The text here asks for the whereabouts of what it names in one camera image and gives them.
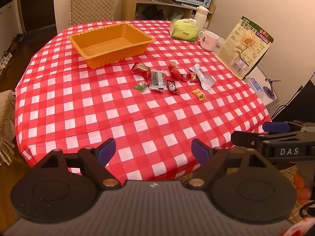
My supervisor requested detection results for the green candy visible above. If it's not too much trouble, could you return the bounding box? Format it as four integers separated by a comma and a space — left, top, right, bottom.
133, 81, 148, 93

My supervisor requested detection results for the row of shoes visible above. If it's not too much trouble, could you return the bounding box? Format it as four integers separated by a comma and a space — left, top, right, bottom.
0, 33, 25, 73

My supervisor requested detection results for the metal stand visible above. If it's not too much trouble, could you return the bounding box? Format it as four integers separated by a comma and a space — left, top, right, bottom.
262, 78, 282, 99

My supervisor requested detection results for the white thermos bottle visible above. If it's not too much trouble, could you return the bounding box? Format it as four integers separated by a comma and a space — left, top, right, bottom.
194, 6, 209, 31

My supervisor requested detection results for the white box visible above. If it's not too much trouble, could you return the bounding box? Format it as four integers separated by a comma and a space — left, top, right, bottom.
246, 66, 280, 112

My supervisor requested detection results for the black grey snack packet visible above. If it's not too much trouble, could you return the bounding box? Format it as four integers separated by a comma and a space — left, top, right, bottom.
149, 68, 166, 92

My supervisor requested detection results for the silver snack packet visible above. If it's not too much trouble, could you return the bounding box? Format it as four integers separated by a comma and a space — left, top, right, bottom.
189, 63, 215, 90

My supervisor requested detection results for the black device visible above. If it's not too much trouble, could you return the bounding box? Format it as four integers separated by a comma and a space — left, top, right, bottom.
271, 72, 315, 123

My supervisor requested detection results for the dark red candy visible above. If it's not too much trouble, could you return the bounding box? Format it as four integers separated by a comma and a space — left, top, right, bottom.
166, 79, 181, 95

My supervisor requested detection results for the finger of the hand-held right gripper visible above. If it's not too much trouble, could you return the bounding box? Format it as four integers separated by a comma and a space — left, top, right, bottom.
231, 130, 306, 151
262, 120, 315, 133

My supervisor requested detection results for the red white checkered tablecloth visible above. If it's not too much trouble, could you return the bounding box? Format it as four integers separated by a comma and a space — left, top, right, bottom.
15, 20, 272, 180

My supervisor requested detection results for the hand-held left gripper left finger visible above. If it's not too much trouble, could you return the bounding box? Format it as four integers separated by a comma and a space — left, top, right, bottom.
32, 138, 121, 190

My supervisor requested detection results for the person's right hand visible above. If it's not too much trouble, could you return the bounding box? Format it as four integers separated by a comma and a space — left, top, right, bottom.
294, 171, 312, 200

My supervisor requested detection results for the red clear snack packet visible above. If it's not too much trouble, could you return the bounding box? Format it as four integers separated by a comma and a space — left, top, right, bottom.
168, 60, 183, 79

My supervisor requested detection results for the red gold label snack packet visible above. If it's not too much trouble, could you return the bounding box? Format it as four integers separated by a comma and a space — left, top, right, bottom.
130, 63, 151, 78

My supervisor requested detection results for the wooden shelf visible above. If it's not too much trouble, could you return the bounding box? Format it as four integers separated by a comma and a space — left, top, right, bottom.
122, 0, 217, 30

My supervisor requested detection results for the yellow candy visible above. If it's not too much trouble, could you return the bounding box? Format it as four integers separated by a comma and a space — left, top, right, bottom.
191, 89, 207, 101

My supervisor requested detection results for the white cabinet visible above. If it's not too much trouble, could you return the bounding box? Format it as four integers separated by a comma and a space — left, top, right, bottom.
0, 0, 25, 52

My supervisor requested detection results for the sunflower print snack bag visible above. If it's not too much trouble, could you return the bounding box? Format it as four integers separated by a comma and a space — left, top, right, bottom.
217, 16, 274, 80

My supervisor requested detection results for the quilted beige chair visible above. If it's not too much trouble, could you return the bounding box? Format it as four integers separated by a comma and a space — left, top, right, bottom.
69, 0, 117, 26

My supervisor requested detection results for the white mug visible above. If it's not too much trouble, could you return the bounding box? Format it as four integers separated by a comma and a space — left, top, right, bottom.
198, 30, 219, 52

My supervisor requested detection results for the dark door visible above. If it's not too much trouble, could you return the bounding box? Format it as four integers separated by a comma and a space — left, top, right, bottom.
20, 0, 57, 33

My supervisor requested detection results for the beige quilted frilled chair cover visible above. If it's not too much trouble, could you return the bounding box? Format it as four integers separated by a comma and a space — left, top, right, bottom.
0, 90, 17, 166

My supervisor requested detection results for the blue white small packet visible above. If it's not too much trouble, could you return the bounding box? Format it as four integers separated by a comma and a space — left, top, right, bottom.
247, 77, 262, 91

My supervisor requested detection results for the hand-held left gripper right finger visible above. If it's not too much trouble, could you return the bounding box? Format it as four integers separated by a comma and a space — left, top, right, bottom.
186, 138, 275, 190

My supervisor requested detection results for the green yellow tissue pack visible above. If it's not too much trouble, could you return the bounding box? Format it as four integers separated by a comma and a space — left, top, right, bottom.
169, 18, 199, 42

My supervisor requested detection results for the orange plastic tray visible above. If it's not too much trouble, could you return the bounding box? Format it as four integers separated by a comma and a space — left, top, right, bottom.
68, 23, 156, 69

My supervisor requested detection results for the black cable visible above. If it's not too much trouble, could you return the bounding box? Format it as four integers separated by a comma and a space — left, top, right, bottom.
271, 86, 304, 118

